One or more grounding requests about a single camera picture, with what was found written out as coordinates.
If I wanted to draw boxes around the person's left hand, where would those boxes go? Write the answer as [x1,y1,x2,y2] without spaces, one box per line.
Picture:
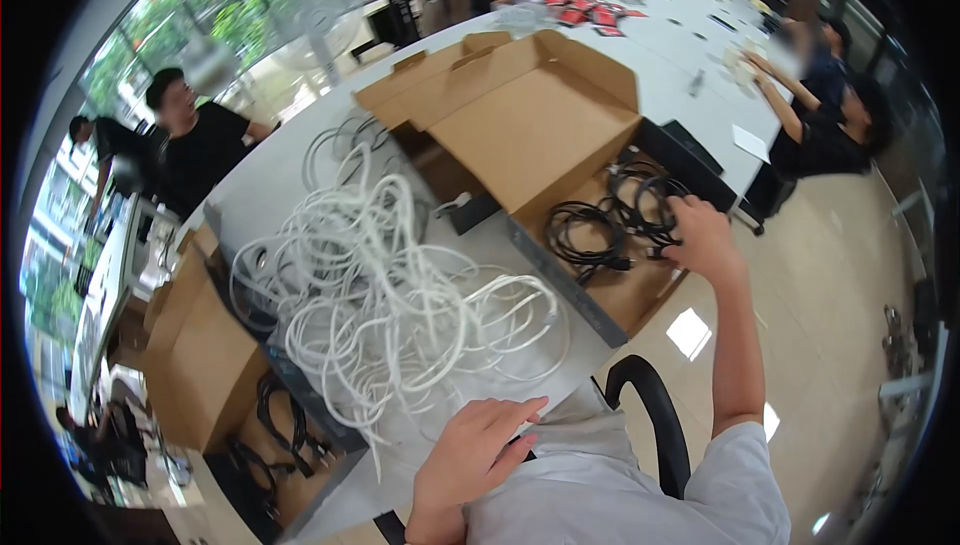
[411,395,550,518]

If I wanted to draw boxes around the large window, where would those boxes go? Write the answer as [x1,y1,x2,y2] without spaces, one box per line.
[22,0,354,344]

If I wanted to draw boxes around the black office chair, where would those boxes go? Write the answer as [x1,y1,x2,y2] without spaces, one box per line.
[372,353,692,545]

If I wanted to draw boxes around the black cables in tall box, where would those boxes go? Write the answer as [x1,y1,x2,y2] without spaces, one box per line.
[223,371,335,531]

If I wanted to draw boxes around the tall cardboard box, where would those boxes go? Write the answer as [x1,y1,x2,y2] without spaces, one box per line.
[141,221,365,545]

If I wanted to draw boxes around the person's body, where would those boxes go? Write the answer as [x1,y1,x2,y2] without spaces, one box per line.
[461,383,792,545]

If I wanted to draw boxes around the person's left index finger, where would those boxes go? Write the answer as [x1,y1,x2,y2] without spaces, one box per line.
[477,395,550,430]

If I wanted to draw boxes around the white paper sheet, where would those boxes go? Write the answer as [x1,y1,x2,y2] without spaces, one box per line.
[731,123,773,165]

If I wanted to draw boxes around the long black flat box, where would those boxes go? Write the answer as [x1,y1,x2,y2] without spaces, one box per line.
[636,116,741,214]

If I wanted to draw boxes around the person's right fingers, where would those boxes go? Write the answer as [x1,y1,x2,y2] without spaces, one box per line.
[663,194,723,257]

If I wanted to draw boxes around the white standing fan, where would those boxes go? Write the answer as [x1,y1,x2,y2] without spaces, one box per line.
[271,0,370,90]

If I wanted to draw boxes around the tangle of white cables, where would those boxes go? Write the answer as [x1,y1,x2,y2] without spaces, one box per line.
[228,111,573,483]

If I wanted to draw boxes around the bundle of black cables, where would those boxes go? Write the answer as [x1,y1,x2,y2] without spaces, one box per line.
[543,158,695,288]

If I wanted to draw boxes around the pile of red packets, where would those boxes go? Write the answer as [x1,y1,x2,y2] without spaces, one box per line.
[543,0,651,38]

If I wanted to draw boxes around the white side desk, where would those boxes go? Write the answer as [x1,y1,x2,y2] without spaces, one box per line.
[66,192,185,426]

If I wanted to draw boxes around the person's right hand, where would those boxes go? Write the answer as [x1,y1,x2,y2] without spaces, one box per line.
[663,194,745,281]

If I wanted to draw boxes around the open shallow cardboard box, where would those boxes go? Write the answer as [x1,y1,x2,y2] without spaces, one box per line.
[352,29,693,349]

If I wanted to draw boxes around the person's left thumb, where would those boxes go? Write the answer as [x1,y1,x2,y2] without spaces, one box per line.
[483,433,539,477]

